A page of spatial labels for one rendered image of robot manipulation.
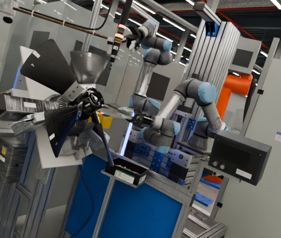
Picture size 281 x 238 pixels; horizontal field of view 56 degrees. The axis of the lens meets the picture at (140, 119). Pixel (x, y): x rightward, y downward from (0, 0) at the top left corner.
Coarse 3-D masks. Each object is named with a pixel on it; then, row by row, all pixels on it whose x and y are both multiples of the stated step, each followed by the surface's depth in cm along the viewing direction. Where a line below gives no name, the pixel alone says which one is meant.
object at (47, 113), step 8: (48, 112) 106; (56, 112) 110; (64, 112) 115; (72, 112) 121; (48, 120) 106; (56, 120) 110; (64, 120) 116; (72, 120) 124; (48, 128) 106; (56, 128) 111; (64, 128) 117; (48, 136) 107; (56, 136) 112; (64, 136) 120; (56, 152) 114
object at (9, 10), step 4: (0, 0) 136; (4, 0) 136; (8, 0) 136; (12, 0) 137; (0, 4) 136; (4, 4) 136; (8, 4) 136; (12, 4) 138; (16, 4) 141; (0, 8) 136; (4, 8) 136; (8, 8) 136; (12, 8) 139; (8, 12) 137; (12, 12) 140
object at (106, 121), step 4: (100, 116) 186; (104, 116) 185; (108, 116) 189; (88, 120) 192; (100, 120) 186; (104, 120) 186; (108, 120) 190; (104, 124) 188; (108, 124) 191; (108, 128) 192
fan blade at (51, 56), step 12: (36, 48) 120; (48, 48) 123; (36, 60) 120; (48, 60) 123; (60, 60) 126; (24, 72) 118; (36, 72) 121; (48, 72) 124; (60, 72) 126; (72, 72) 130; (48, 84) 125; (60, 84) 128
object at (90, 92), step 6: (90, 90) 133; (96, 90) 137; (78, 96) 134; (84, 96) 131; (90, 96) 132; (96, 96) 136; (72, 102) 135; (78, 102) 133; (84, 102) 131; (90, 102) 130; (96, 102) 133; (102, 102) 137; (84, 108) 132; (90, 108) 132; (96, 108) 132; (84, 114) 138; (90, 114) 143
